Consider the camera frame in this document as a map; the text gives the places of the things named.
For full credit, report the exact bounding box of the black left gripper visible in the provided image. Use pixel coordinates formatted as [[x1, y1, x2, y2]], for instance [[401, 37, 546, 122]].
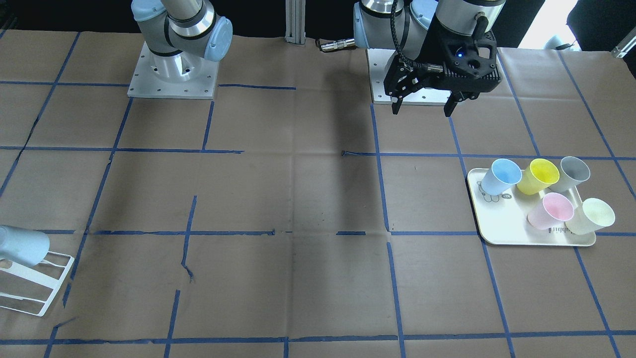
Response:
[[384, 20, 502, 117]]

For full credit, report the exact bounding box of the light blue plastic cup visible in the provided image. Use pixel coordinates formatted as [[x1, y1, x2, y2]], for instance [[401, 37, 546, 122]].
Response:
[[0, 226, 50, 267]]

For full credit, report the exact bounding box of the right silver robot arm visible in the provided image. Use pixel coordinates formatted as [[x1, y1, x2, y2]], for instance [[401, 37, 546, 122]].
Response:
[[131, 0, 233, 62]]

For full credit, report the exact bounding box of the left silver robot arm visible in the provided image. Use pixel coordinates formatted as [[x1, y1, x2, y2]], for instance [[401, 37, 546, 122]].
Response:
[[353, 0, 505, 116]]

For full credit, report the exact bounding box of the yellow plastic cup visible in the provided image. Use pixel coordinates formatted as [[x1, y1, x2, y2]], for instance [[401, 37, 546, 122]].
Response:
[[516, 158, 559, 195]]

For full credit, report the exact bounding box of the grey plastic cup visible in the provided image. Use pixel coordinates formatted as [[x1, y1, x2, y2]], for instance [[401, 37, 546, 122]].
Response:
[[549, 156, 591, 193]]

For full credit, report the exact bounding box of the pink plastic cup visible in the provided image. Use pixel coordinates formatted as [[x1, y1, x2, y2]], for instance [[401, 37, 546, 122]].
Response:
[[527, 192, 574, 230]]

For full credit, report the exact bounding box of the pale green plastic cup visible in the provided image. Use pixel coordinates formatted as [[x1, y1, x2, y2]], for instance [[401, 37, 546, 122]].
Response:
[[565, 198, 616, 235]]

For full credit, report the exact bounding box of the cream rectangular serving tray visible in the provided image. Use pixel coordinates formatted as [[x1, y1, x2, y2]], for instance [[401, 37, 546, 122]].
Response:
[[467, 168, 597, 247]]

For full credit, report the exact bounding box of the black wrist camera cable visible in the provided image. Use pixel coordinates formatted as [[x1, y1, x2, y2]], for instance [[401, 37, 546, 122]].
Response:
[[390, 0, 443, 74]]

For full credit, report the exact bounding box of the aluminium frame post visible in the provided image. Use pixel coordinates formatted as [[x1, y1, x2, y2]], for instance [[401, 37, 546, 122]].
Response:
[[285, 0, 306, 45]]

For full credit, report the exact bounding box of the white wire cup rack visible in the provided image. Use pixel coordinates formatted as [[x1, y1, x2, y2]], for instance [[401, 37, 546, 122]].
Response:
[[1, 252, 75, 317]]

